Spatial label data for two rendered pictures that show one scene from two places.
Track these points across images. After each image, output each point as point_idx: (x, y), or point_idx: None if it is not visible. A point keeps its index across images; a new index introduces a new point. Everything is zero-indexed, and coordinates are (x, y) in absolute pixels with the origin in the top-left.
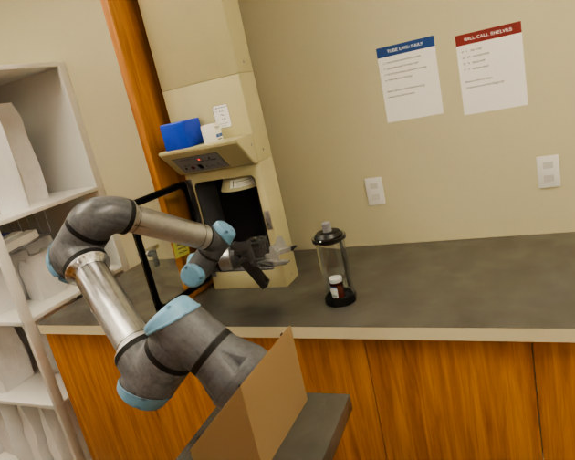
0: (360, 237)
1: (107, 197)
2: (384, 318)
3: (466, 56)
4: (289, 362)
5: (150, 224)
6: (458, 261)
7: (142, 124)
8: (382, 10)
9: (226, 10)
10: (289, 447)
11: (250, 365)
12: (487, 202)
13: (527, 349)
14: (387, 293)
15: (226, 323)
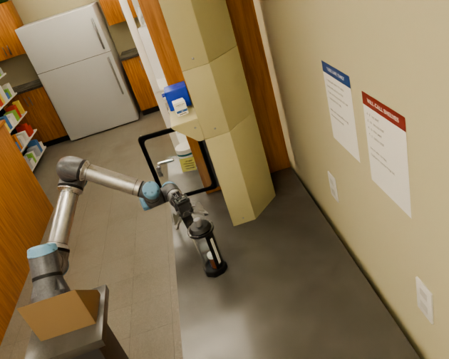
0: (331, 212)
1: (68, 161)
2: (191, 308)
3: (370, 120)
4: (72, 305)
5: (91, 179)
6: (308, 304)
7: (165, 77)
8: (320, 21)
9: (169, 18)
10: (58, 340)
11: (35, 300)
12: (388, 272)
13: None
14: (232, 288)
15: (176, 233)
